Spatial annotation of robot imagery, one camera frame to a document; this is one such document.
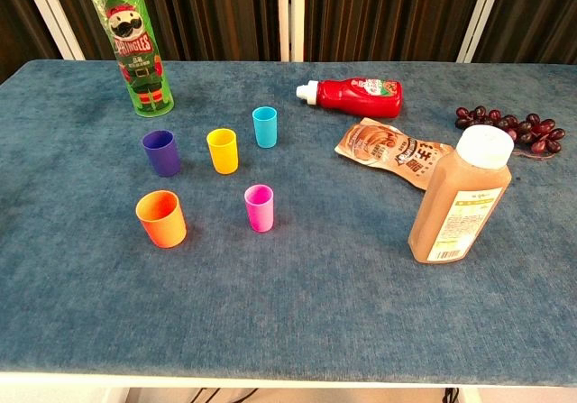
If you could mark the pink plastic cup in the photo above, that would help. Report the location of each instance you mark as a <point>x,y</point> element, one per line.
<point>260,216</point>

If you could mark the cyan plastic cup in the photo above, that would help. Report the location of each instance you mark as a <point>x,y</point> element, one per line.
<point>265,132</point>

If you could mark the yellow plastic cup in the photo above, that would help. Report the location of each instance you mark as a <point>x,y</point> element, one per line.
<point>223,157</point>

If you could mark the purple plastic cup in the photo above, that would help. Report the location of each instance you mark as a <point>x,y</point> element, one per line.
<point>162,157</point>

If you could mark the brown sauce pouch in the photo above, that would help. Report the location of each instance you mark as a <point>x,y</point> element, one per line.
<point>383,148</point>

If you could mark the red ketchup bottle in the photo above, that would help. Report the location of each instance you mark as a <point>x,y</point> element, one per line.
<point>356,98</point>

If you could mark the blue fabric table cover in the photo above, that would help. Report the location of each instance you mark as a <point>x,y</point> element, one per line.
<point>288,308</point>

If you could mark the orange plastic cup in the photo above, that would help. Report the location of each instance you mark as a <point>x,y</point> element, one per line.
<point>164,229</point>

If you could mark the brown juice bottle white cap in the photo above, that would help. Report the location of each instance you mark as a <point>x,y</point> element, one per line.
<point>455,204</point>

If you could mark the dark slatted partition panel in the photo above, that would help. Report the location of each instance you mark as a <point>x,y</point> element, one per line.
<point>536,15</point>
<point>383,15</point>
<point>18,24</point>
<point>203,15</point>

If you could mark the green Pringles can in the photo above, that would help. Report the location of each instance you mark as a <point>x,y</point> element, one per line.
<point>135,60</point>

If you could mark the dark red grape bunch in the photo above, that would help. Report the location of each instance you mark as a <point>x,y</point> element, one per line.
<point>536,128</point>

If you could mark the white partition frame post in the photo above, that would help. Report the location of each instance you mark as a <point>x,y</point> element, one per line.
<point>283,15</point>
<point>480,15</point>
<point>54,20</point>

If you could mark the white table frame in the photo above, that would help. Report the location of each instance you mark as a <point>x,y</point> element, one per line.
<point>270,381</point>

